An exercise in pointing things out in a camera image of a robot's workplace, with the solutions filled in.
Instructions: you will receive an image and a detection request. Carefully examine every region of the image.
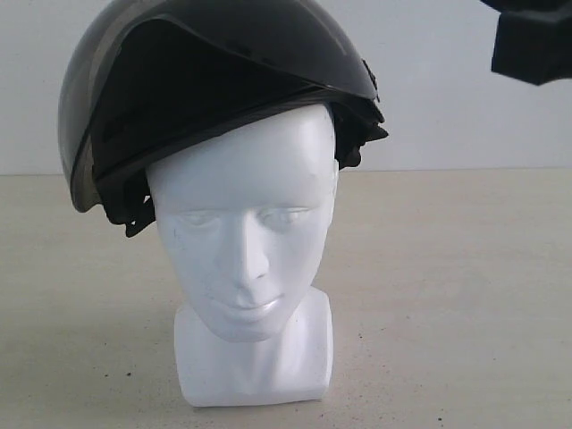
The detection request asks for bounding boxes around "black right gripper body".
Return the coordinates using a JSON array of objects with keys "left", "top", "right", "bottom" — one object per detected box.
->
[{"left": 483, "top": 0, "right": 571, "bottom": 86}]

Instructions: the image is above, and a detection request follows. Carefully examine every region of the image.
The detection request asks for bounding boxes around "black helmet with visor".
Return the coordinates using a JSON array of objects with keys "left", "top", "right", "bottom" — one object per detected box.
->
[{"left": 57, "top": 0, "right": 387, "bottom": 237}]

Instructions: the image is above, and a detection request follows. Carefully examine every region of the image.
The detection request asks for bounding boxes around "white mannequin head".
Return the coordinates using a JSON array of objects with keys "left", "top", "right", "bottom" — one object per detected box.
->
[{"left": 147, "top": 104, "right": 339, "bottom": 407}]

